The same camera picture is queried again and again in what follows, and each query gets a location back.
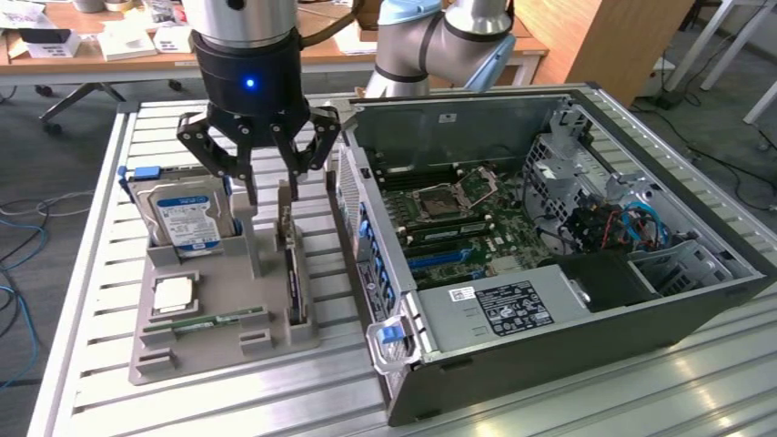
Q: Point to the silver CPU chip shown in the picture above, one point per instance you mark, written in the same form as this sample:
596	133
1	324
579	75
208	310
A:
172	296

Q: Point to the tape roll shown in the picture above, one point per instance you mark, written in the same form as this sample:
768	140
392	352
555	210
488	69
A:
117	5

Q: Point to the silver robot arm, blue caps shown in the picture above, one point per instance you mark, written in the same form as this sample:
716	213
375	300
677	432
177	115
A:
243	18

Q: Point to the RAM stick with black label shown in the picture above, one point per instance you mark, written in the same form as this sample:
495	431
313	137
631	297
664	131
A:
449	232

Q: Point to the small metal disk bay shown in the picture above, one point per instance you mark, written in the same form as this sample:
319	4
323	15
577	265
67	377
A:
685	268

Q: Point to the black graphics card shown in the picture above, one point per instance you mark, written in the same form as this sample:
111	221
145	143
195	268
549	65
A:
295	282

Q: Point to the CPU socket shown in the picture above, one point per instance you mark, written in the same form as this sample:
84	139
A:
439	205

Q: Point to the black plastic shroud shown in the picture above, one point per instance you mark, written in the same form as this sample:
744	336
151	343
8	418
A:
607	282

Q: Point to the hard disk in blue caddy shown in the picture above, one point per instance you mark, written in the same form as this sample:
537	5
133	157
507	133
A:
181	218

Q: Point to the grey plastic parts rack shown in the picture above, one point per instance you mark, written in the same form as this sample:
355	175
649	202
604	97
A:
243	291

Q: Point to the black power brick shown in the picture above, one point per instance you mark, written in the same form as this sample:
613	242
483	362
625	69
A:
659	102

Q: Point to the grey power supply unit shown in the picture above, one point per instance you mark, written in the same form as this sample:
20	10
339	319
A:
455	328

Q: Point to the perforated metal disk bay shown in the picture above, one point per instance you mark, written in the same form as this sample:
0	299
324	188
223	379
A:
559	182

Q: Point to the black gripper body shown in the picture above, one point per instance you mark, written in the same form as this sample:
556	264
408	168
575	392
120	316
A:
243	64

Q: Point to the white open box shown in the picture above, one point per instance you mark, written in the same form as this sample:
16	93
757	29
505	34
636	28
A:
127	43

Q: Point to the grey metal cup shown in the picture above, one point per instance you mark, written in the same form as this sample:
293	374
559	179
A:
89	5

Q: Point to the black chair base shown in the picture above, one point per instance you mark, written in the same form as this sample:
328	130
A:
72	98

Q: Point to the metal socket cover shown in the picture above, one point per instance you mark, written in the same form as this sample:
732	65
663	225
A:
480	184

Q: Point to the green motherboard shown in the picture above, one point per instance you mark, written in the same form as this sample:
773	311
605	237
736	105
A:
516	227

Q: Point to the white box with black lid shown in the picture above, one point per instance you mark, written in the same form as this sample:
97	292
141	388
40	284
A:
48	43

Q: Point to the white box with label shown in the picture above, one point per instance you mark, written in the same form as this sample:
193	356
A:
172	40

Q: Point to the green RAM stick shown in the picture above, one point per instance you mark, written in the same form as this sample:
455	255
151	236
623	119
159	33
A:
195	322

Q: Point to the white paper stack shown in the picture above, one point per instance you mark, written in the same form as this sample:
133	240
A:
355	43

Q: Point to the white table frame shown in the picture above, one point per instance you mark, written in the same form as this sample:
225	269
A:
699	45

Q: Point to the blue expansion slot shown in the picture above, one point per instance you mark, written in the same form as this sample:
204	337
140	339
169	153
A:
437	260

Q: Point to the wooden desk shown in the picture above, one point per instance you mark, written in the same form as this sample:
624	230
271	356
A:
91	64

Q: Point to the black open PC case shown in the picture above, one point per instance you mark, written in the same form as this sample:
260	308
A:
547	364

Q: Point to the wooden cabinet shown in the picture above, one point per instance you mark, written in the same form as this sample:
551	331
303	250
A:
619	45

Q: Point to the blue case latch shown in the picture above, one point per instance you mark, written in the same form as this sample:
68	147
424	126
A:
388	335

